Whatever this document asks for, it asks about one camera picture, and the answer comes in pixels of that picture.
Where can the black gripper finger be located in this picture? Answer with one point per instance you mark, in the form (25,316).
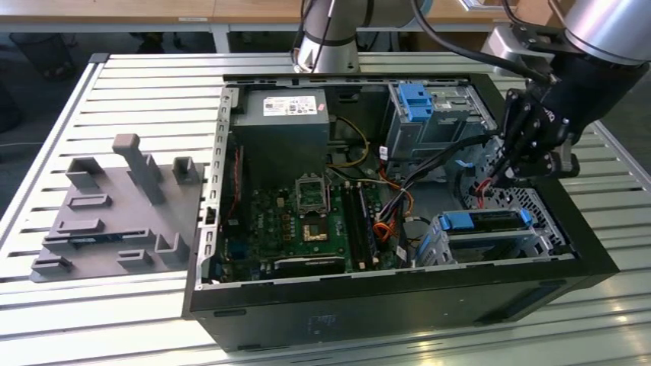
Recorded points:
(536,167)
(519,122)

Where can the hard disk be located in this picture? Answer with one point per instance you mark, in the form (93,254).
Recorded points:
(457,222)

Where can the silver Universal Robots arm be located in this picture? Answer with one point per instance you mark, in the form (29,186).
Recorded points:
(331,38)

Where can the silver disk bay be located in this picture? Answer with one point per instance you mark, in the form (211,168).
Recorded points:
(508,244)

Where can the black RAM slot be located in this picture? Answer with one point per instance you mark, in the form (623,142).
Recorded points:
(352,225)
(368,225)
(373,206)
(360,225)

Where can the silver drive cage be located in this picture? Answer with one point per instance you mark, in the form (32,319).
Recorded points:
(437,133)

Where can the blue plastic drive carrier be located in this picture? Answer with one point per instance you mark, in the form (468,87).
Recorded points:
(413,103)

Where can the CPU socket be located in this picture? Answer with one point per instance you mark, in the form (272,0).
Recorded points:
(311,194)

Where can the grey power supply unit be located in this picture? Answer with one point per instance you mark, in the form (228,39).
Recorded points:
(279,145)

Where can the black graphics card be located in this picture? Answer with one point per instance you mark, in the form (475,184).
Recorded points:
(309,265)

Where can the black open PC case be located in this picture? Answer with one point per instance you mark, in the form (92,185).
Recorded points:
(356,312)

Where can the green Dell motherboard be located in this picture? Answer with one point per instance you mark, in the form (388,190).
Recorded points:
(275,228)

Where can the grey parts rack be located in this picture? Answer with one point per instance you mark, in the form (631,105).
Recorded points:
(101,213)

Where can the dark green RAM stick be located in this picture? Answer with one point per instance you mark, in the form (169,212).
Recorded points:
(84,241)

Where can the black bag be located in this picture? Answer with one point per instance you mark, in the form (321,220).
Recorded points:
(45,53)

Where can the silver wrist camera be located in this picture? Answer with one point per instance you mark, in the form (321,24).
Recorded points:
(500,45)

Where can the wooden desk white frame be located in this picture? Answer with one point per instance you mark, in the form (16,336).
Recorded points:
(127,7)

